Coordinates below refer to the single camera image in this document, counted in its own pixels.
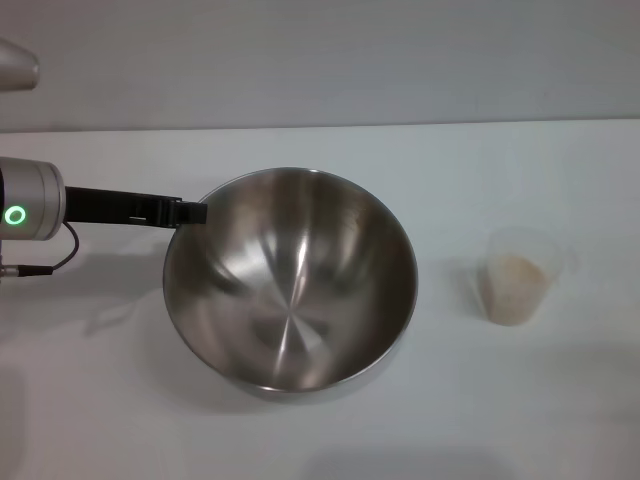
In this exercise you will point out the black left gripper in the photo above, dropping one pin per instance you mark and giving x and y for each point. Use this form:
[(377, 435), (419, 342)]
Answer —
[(115, 206)]

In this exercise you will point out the white uncooked rice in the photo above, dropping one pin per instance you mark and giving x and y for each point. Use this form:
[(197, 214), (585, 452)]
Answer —
[(512, 290)]

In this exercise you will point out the stainless steel mixing bowl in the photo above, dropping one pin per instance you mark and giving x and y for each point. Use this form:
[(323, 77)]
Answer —
[(300, 300)]

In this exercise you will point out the clear plastic measuring cup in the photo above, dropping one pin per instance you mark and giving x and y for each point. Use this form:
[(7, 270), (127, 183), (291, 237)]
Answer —
[(555, 250)]

